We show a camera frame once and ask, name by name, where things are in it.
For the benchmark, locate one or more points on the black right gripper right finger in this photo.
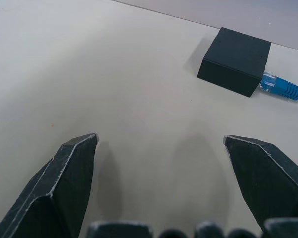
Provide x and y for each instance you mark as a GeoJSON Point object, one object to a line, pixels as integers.
{"type": "Point", "coordinates": [268, 178]}

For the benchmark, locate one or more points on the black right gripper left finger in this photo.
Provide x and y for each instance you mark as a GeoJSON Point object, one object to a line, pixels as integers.
{"type": "Point", "coordinates": [62, 183]}

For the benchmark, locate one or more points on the black box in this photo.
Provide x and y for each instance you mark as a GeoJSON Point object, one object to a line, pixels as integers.
{"type": "Point", "coordinates": [236, 62]}

